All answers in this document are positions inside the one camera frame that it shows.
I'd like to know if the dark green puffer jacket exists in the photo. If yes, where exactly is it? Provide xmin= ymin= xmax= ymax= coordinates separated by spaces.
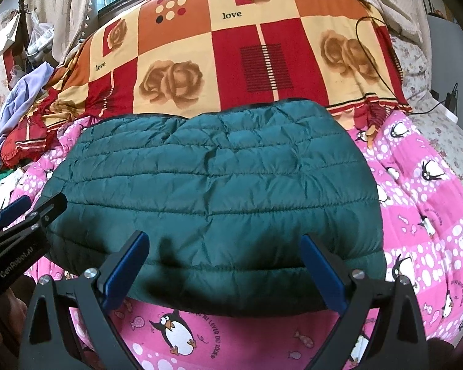
xmin=41 ymin=99 xmax=386 ymax=317

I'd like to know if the pink penguin quilt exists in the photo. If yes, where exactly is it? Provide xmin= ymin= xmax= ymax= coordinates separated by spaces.
xmin=12 ymin=112 xmax=463 ymax=369

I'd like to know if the lavender cloth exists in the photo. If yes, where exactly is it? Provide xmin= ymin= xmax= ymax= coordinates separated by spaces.
xmin=0 ymin=62 xmax=54 ymax=166

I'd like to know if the beige curtain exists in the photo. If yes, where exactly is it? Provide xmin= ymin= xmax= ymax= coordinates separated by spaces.
xmin=26 ymin=0 xmax=98 ymax=63

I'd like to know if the red rose pattern blanket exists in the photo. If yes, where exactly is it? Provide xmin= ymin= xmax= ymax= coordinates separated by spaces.
xmin=0 ymin=0 xmax=411 ymax=167

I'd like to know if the black charger adapter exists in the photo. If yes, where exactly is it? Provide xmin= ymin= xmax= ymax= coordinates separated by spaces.
xmin=444 ymin=83 xmax=458 ymax=114

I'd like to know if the floral bed sheet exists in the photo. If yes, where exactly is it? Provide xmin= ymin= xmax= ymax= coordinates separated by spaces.
xmin=362 ymin=0 xmax=463 ymax=184

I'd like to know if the black cable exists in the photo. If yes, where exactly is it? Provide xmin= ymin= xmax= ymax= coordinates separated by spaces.
xmin=354 ymin=16 xmax=448 ymax=115

